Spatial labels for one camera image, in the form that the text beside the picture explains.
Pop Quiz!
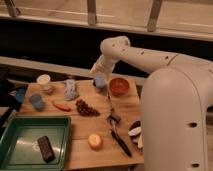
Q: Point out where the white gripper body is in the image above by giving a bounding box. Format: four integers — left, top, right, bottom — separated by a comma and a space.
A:
96, 55, 115, 73

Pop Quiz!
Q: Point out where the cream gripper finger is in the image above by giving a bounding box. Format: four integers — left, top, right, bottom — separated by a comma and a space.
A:
104, 73, 112, 82
89, 64, 99, 75

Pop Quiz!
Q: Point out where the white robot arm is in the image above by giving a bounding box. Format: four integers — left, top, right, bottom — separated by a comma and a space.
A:
91, 36, 213, 171

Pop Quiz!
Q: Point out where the red bowl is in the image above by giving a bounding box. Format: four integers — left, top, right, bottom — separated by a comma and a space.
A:
109, 77, 129, 96

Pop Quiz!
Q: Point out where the dark purple bowl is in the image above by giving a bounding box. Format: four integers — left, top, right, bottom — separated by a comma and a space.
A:
128, 121, 142, 145

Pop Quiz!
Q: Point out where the dark grape bunch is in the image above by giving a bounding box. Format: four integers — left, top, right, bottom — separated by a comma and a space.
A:
76, 99, 100, 116

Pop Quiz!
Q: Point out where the orange carrot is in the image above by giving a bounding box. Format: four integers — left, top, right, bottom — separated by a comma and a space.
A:
52, 101, 71, 112

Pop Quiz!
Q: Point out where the white cup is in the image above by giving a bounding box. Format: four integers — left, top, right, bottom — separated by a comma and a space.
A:
36, 74, 53, 93

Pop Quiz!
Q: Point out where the white banana slice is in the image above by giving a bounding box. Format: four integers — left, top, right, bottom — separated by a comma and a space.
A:
128, 127, 141, 137

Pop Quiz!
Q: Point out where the yellow round fruit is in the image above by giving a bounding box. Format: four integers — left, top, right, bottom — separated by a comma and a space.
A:
88, 134, 102, 150

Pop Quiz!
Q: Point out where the blue plastic cup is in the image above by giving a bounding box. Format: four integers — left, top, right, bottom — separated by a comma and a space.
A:
29, 94, 44, 111

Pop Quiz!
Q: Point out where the cream banana slice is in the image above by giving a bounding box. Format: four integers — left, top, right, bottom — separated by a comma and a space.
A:
137, 134, 143, 149

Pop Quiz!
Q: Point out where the blue object at table edge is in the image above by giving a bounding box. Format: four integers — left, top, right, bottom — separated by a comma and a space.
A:
15, 88, 26, 103

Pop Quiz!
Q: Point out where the dark brown block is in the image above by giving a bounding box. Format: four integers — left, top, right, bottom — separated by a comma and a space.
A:
37, 136, 55, 162

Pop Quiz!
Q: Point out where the green plastic tray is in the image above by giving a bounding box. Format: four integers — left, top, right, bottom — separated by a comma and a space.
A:
0, 116, 71, 171

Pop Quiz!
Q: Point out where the black handled utensil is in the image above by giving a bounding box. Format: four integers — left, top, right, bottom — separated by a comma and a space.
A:
105, 90, 133, 158

